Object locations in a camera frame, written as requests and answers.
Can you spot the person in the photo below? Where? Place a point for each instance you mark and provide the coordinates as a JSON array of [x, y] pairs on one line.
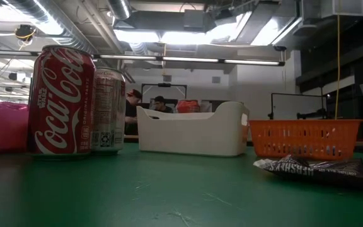
[[131, 110], [161, 105]]

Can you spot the green felt mat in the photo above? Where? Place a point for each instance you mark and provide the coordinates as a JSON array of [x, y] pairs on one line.
[[169, 195]]

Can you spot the orange plastic basket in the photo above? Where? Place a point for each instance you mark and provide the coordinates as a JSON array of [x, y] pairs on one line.
[[304, 138]]

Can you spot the black background rig frame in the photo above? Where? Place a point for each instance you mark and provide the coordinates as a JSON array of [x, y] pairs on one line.
[[164, 85], [310, 114]]

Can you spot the black ceiling-mounted device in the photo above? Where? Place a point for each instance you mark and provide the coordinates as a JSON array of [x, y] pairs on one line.
[[24, 32]]

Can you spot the overhead led light bar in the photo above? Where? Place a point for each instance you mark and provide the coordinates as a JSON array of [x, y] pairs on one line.
[[187, 59]]

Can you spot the silver drink can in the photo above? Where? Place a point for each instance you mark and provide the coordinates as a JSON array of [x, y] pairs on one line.
[[109, 110], [61, 104]]

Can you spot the small dark chocolate bar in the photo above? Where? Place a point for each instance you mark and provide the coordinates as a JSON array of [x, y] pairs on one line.
[[320, 170]]

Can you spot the maroon plastic bin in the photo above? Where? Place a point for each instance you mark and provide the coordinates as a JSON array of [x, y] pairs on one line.
[[3, 126]]

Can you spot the white plastic bin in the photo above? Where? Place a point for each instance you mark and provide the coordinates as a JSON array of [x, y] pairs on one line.
[[194, 135]]

